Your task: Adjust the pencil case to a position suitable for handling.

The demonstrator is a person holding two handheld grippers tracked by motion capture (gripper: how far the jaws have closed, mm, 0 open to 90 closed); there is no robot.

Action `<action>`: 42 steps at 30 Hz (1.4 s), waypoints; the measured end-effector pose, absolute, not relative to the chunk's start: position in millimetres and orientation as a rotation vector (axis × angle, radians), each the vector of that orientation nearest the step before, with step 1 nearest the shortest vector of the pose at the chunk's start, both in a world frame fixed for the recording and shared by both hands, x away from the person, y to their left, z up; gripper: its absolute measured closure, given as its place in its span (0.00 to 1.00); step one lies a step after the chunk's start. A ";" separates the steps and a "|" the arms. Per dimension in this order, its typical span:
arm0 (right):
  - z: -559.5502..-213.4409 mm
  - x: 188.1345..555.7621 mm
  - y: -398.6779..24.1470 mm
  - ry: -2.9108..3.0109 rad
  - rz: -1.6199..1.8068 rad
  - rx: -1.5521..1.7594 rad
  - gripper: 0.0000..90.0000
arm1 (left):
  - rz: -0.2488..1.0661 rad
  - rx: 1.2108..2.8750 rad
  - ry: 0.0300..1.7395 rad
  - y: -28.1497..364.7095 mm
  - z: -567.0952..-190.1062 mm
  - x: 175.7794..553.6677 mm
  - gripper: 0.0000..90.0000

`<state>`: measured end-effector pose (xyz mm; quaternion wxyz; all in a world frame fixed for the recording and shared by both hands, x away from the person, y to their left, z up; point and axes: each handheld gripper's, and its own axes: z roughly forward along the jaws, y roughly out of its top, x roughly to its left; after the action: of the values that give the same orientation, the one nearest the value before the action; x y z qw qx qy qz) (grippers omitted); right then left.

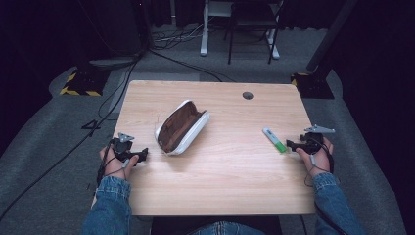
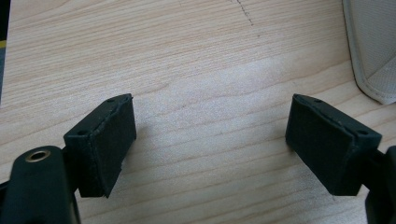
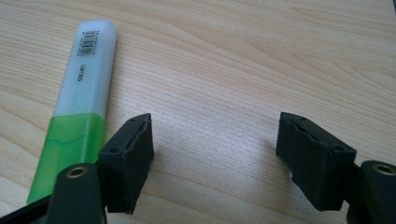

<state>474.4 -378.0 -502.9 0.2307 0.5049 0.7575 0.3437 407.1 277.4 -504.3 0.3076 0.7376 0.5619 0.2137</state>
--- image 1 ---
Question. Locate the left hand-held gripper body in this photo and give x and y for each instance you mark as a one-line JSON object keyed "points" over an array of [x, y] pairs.
{"points": [[121, 148]]}

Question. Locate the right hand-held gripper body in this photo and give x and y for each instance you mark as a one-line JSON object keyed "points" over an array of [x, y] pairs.
{"points": [[312, 142]]}

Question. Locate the white green marker pen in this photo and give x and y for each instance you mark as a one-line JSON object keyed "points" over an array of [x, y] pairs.
{"points": [[274, 139]]}

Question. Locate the white pencil case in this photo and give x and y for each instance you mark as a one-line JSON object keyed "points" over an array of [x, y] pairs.
{"points": [[181, 128]]}

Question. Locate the person's left hand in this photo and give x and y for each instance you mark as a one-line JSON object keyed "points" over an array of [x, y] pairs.
{"points": [[115, 164]]}

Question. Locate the person's right hand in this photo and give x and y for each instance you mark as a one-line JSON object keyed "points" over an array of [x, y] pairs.
{"points": [[317, 160]]}

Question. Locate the black yellow striped stand base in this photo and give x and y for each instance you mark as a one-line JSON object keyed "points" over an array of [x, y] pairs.
{"points": [[84, 82], [311, 85]]}

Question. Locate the grey round stand base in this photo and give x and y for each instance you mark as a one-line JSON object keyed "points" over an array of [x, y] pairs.
{"points": [[111, 62]]}

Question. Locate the person's lap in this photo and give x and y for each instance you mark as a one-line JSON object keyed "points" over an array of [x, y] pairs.
{"points": [[228, 228]]}

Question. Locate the black slanted stand pole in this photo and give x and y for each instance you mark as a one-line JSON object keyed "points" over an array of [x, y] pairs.
{"points": [[329, 34]]}

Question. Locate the black chair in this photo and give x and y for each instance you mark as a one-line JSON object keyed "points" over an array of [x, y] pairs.
{"points": [[253, 26]]}

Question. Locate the white desk frame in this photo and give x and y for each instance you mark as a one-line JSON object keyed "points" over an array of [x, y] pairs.
{"points": [[215, 29]]}

